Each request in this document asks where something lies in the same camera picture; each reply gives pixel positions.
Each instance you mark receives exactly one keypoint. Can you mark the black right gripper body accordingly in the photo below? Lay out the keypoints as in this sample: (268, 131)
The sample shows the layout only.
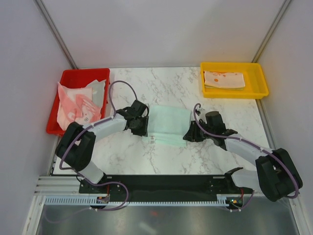
(204, 125)

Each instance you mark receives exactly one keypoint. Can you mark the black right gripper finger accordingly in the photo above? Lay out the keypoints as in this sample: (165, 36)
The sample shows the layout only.
(198, 137)
(192, 133)

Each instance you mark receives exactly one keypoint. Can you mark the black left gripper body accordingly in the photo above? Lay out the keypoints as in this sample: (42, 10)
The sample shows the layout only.
(140, 123)

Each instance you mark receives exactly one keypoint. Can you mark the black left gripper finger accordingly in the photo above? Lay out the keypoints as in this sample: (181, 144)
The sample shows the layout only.
(145, 121)
(137, 131)

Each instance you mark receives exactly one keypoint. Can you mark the mint green towel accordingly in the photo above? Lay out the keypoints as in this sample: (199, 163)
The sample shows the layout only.
(168, 125)

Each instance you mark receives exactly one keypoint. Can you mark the orange fox towel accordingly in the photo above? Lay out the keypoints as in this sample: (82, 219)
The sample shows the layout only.
(224, 80)

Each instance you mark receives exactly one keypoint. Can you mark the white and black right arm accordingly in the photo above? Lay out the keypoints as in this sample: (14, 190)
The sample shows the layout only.
(275, 175)

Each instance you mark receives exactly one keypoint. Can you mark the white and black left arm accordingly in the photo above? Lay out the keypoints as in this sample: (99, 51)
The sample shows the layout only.
(77, 144)

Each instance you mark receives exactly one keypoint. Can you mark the white towel label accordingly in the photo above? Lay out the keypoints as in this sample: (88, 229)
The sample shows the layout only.
(152, 140)

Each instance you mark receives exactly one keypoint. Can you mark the pink patterned towel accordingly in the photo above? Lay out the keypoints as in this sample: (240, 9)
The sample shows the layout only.
(80, 105)

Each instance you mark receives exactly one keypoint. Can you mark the red plastic bin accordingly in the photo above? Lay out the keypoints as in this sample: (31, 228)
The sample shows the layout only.
(75, 79)

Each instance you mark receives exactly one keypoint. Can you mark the yellow plastic bin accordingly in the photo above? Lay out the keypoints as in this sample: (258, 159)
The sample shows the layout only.
(256, 86)

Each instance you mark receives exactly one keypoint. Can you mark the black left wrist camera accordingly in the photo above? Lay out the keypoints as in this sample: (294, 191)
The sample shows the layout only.
(138, 108)

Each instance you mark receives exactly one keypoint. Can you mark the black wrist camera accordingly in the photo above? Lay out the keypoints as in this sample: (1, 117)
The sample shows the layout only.
(138, 108)
(214, 121)

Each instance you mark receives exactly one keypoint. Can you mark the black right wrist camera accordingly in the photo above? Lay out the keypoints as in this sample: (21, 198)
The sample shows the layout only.
(214, 121)

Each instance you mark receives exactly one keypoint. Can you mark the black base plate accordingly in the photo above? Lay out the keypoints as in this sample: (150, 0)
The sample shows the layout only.
(176, 187)

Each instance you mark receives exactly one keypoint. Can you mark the aluminium frame rail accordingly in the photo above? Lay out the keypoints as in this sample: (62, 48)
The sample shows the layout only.
(271, 186)

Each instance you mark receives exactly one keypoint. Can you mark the white slotted cable duct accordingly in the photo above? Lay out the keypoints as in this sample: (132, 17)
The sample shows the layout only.
(220, 201)

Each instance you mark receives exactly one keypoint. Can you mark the left corner aluminium post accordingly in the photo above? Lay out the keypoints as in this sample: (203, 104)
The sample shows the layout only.
(55, 32)

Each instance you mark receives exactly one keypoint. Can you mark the corner aluminium post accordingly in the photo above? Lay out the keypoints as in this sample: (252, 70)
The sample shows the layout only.
(270, 32)
(55, 32)

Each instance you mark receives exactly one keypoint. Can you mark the right corner aluminium post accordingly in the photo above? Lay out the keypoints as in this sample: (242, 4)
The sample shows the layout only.
(270, 32)

